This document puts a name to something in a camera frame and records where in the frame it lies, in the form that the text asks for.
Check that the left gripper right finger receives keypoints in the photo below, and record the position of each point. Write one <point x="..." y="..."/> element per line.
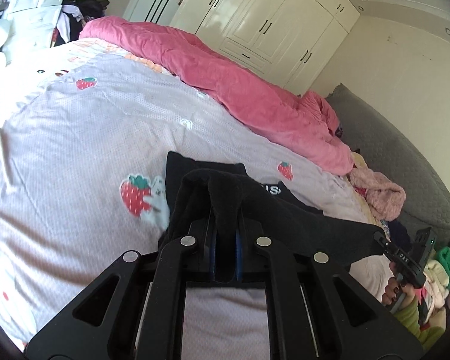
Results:
<point x="316" y="310"/>

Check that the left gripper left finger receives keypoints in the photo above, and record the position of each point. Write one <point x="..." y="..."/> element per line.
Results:
<point x="135" y="308"/>

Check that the black long-sleeve sweatshirt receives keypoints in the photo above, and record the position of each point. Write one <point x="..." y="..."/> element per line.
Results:
<point x="197" y="190"/>

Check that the dark clothes pile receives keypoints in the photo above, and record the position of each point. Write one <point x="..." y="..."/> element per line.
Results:
<point x="74" y="15"/>

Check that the right hand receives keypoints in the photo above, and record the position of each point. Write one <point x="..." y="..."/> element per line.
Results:
<point x="393" y="290"/>

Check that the green sleeve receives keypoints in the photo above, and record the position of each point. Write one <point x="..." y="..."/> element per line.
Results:
<point x="408" y="316"/>

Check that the pink fluffy garment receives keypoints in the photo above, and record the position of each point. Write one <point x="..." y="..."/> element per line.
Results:
<point x="384" y="197"/>

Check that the grey quilted headboard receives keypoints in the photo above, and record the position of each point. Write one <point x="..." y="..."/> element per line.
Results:
<point x="386" y="150"/>

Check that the pink duvet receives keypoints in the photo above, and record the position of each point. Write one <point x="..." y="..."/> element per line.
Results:
<point x="306" y="125"/>

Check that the lilac strawberry print bedsheet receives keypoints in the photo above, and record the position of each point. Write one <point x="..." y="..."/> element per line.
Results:
<point x="85" y="130"/>

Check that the white wardrobe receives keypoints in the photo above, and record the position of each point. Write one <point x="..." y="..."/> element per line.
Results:
<point x="286" y="42"/>

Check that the white door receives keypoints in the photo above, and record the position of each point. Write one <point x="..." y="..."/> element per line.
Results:
<point x="156" y="11"/>

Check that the white drawer cabinet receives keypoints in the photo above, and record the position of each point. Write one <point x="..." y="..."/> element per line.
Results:
<point x="32" y="23"/>

